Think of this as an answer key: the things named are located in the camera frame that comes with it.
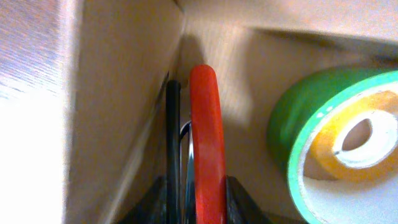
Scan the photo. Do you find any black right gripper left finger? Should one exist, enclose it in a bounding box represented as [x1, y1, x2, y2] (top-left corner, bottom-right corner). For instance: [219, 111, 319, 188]
[118, 176, 167, 224]

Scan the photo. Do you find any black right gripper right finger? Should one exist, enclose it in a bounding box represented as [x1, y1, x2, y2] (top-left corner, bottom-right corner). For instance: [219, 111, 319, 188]
[226, 176, 305, 224]

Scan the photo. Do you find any yellow tape roll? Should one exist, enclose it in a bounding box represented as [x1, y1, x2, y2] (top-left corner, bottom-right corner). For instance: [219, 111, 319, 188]
[310, 91, 397, 182]

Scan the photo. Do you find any green tape roll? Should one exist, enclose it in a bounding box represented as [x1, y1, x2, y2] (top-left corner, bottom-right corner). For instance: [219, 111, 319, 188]
[266, 67, 397, 223]

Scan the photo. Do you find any brown cardboard box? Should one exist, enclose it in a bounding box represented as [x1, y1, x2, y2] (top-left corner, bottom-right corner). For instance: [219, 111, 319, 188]
[65, 1, 397, 223]

